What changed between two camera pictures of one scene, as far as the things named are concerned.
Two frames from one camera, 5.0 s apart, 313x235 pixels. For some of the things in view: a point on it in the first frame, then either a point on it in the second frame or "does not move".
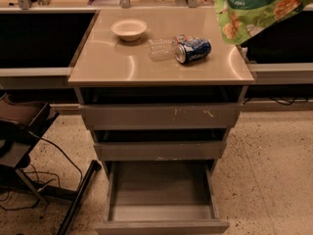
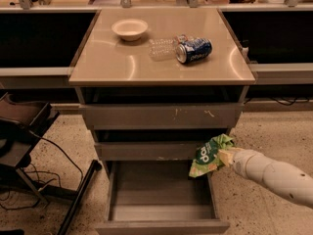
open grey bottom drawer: x=165 y=197 does not move
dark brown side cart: x=22 y=125 does not move
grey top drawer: x=160 y=116 does not move
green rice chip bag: x=243 y=11 to x=207 y=157
